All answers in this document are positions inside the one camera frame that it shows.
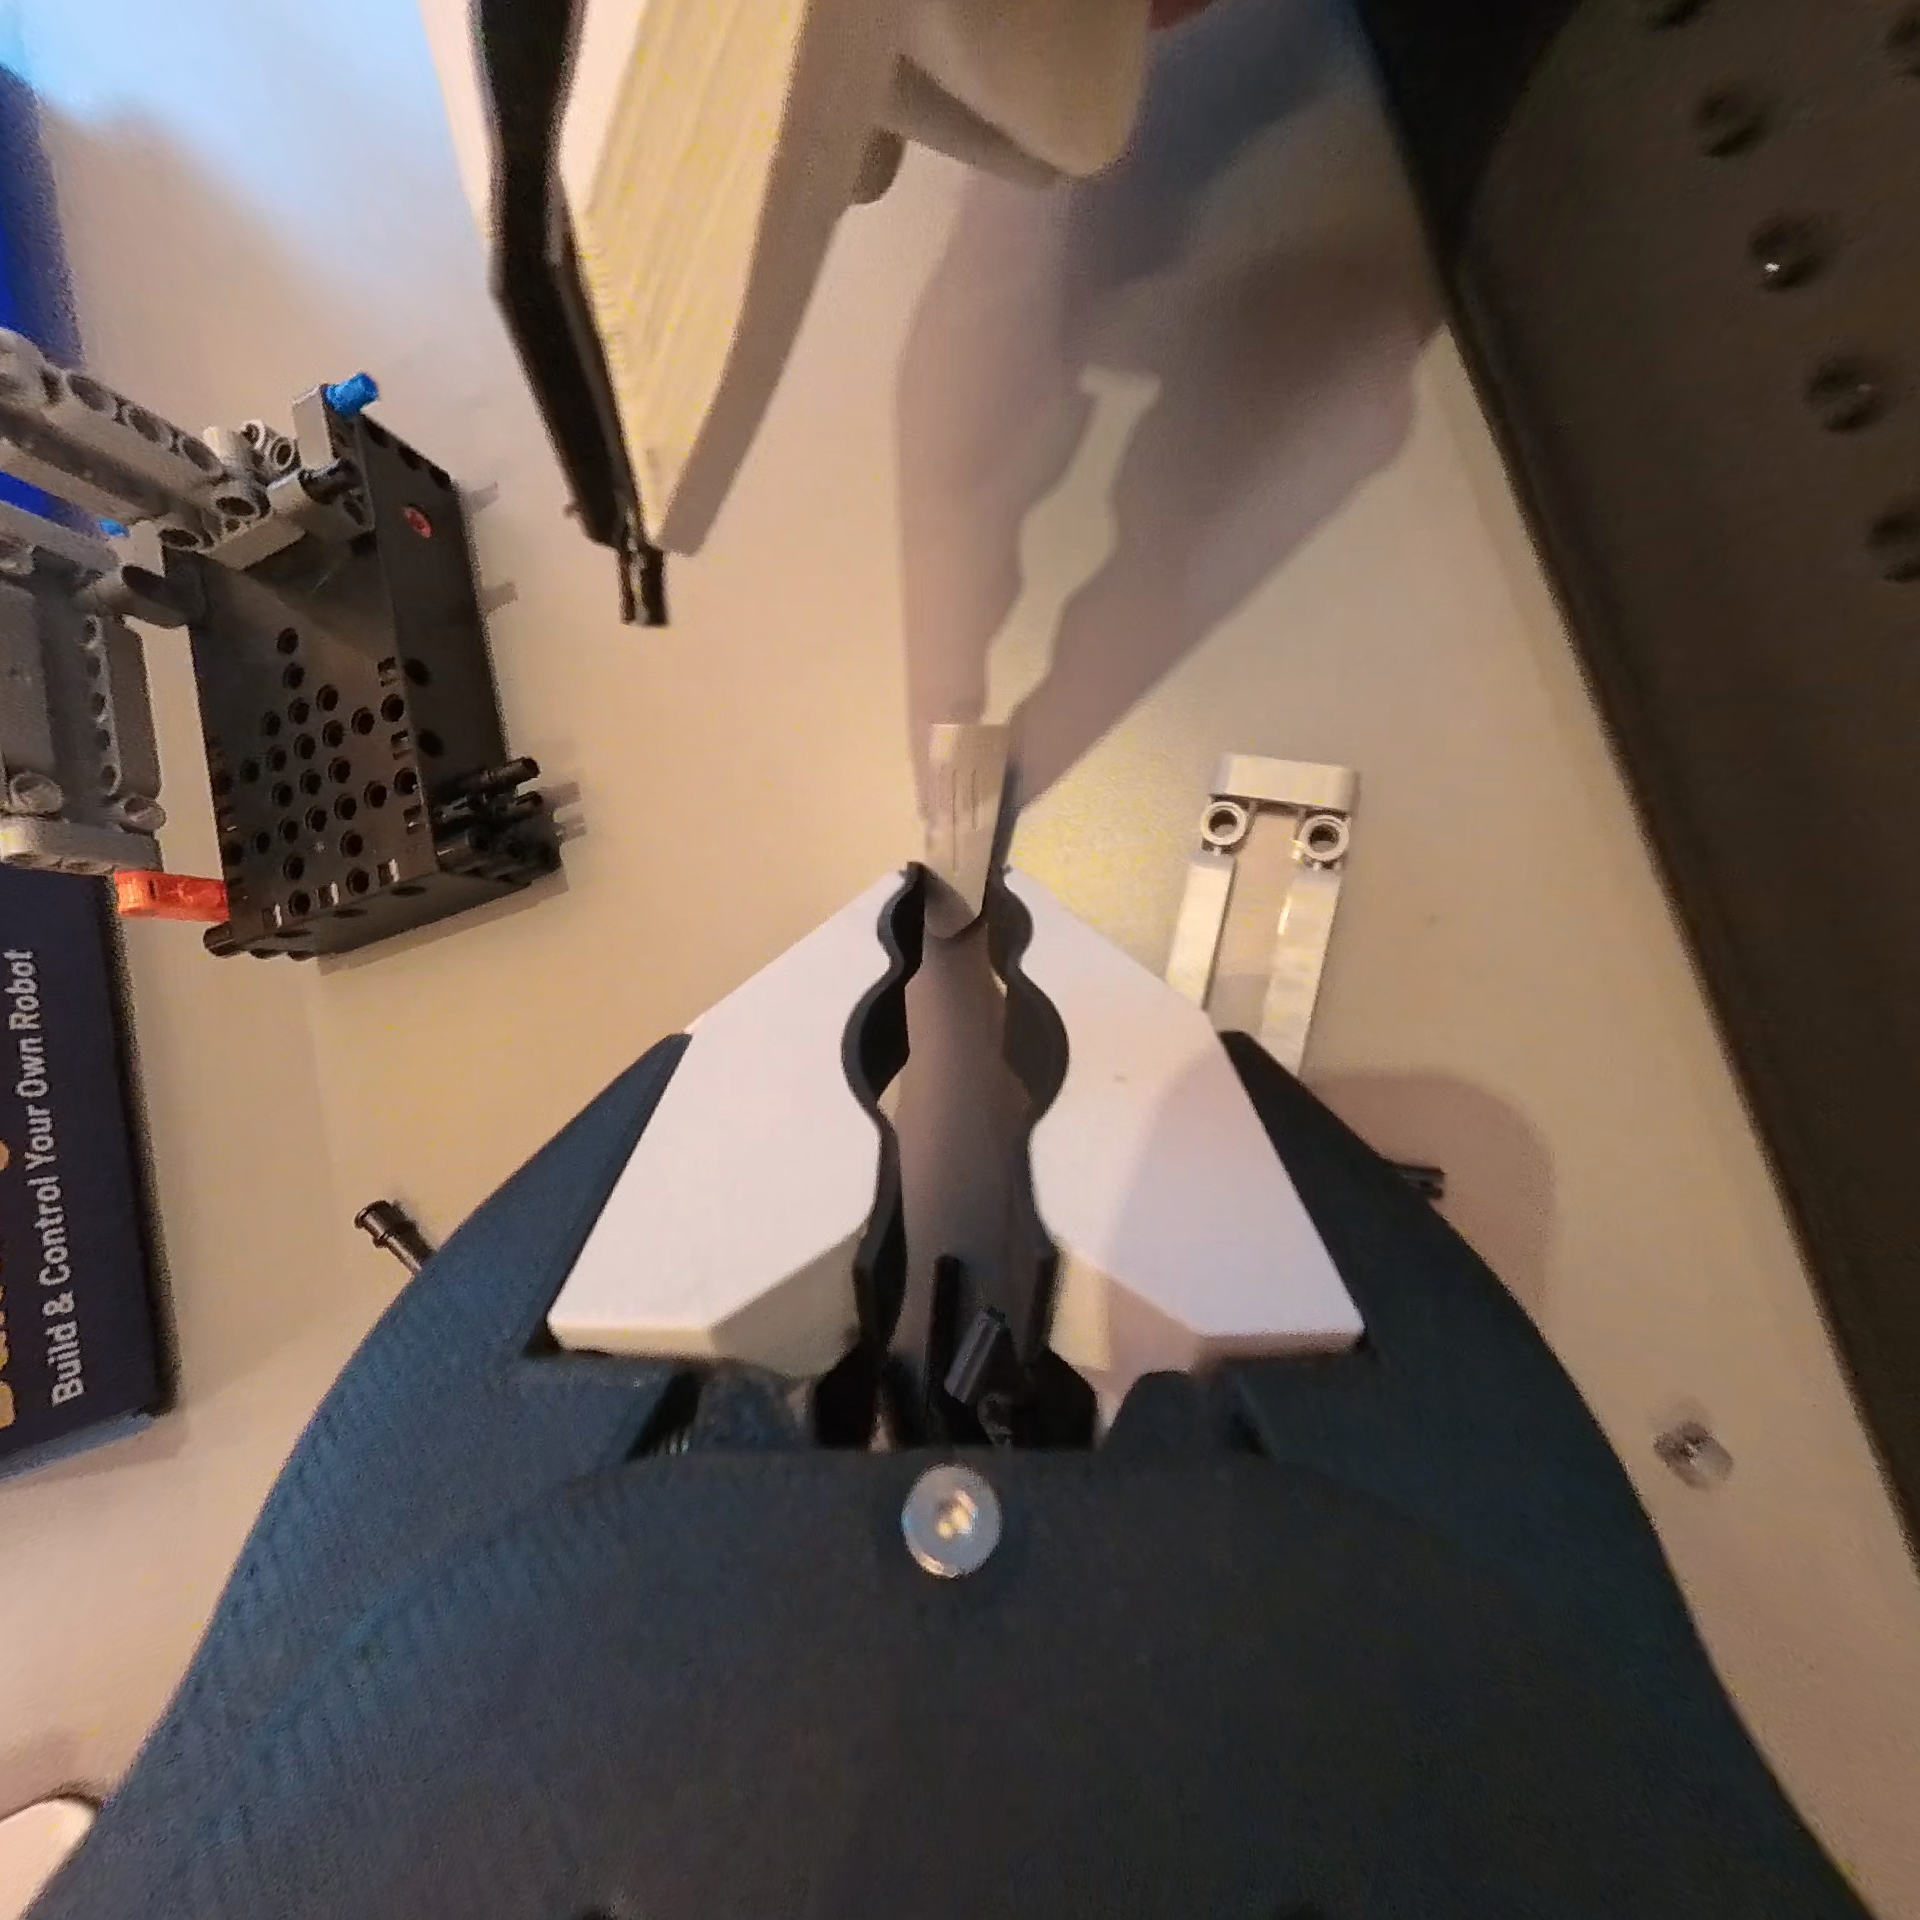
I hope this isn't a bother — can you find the long grey holed beam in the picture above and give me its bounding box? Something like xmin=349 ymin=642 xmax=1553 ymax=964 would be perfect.
xmin=0 ymin=503 xmax=167 ymax=874

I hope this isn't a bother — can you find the black perforated pad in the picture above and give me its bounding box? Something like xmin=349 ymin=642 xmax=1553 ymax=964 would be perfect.
xmin=1372 ymin=0 xmax=1920 ymax=1562

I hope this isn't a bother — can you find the large blue plastic bin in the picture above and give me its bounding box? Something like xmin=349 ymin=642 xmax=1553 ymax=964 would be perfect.
xmin=0 ymin=60 xmax=79 ymax=528

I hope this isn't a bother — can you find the pile of plastic building pieces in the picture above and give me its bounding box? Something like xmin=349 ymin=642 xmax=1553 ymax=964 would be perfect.
xmin=901 ymin=1252 xmax=1089 ymax=1450

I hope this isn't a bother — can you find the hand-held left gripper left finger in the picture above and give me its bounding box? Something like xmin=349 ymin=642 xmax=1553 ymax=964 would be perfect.
xmin=545 ymin=861 xmax=922 ymax=1420

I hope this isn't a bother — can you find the black perforated base assembly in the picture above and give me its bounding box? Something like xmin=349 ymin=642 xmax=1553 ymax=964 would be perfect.
xmin=0 ymin=329 xmax=579 ymax=962

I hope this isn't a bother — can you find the grey double beam frame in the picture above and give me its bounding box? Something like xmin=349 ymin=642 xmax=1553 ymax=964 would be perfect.
xmin=1162 ymin=755 xmax=1360 ymax=1075

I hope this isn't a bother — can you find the pale grey curved slope piece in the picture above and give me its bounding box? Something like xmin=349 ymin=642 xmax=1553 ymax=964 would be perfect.
xmin=922 ymin=721 xmax=1023 ymax=939

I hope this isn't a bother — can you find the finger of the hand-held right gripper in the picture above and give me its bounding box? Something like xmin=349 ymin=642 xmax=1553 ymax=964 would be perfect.
xmin=568 ymin=0 xmax=906 ymax=559
xmin=468 ymin=0 xmax=650 ymax=553

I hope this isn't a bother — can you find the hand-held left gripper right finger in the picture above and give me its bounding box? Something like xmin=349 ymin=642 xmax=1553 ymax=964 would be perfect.
xmin=991 ymin=871 xmax=1370 ymax=1427

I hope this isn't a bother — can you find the dark blue cardboard box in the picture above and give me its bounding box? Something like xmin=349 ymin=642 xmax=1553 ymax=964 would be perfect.
xmin=0 ymin=867 xmax=178 ymax=1480

